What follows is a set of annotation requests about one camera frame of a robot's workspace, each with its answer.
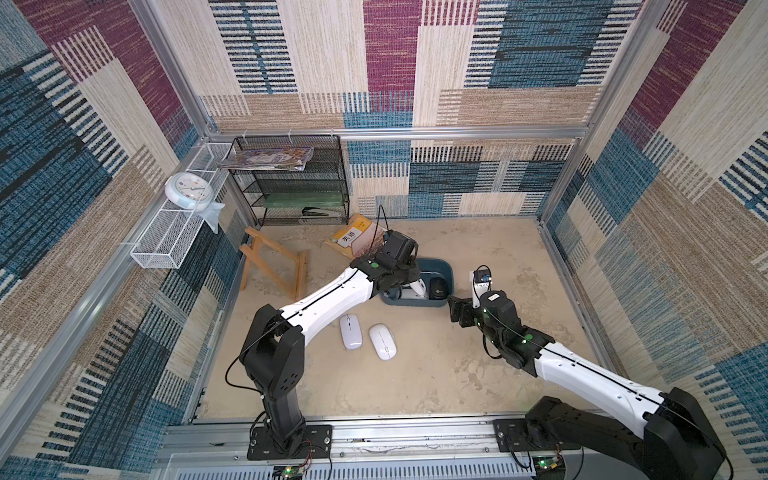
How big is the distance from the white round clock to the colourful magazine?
0.24 ft

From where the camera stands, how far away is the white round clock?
29.0 inches

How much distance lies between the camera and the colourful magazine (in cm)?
82

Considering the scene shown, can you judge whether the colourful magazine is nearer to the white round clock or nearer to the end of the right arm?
the white round clock
